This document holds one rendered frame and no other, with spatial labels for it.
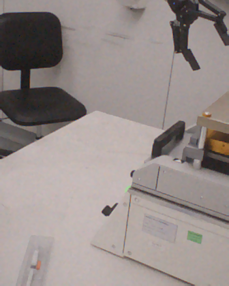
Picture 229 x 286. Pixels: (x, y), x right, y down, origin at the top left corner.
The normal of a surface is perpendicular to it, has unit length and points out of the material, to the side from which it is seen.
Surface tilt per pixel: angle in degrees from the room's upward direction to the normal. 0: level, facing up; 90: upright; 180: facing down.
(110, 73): 90
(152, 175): 90
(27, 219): 0
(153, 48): 90
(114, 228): 90
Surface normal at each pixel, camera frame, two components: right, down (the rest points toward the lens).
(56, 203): 0.10, -0.91
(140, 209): -0.48, 0.31
